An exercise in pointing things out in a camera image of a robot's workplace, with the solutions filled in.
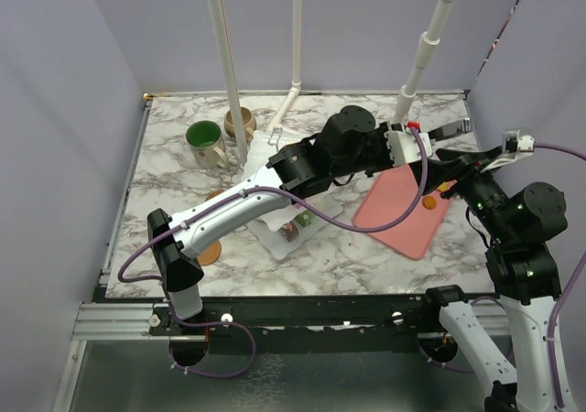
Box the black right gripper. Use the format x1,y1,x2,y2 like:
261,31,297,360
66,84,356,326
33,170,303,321
411,143,515,242

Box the orange chip cookie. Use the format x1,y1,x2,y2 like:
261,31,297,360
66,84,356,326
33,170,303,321
421,196,437,210

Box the pink serving tray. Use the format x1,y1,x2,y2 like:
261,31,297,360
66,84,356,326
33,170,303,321
353,166,451,259

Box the green swiss roll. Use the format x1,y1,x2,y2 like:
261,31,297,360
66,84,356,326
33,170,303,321
295,211,314,227

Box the three tier white stand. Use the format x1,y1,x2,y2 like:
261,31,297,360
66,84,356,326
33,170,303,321
241,127,326,261

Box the wooden coaster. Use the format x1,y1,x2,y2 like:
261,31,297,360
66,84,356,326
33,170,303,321
197,241,222,266
205,190,223,201

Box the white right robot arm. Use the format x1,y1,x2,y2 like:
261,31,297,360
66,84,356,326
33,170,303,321
420,148,578,411

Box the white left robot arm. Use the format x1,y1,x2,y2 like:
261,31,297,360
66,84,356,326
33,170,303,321
147,105,470,334

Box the middle white pvc pole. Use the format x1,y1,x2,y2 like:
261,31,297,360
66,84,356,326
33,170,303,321
266,0,303,131

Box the beige ceramic mug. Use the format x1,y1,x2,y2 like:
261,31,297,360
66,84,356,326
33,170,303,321
223,107,257,142

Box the green interior mug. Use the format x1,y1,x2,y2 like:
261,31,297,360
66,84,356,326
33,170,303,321
185,120,229,168

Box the left white pvc pole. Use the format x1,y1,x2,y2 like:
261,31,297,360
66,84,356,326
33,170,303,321
207,0,248,166

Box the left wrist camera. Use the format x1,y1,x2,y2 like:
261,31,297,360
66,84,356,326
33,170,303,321
385,121,433,167

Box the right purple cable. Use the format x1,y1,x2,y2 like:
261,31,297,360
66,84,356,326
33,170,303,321
423,141,586,408

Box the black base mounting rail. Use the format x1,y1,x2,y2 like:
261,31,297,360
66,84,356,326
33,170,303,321
92,292,477,354

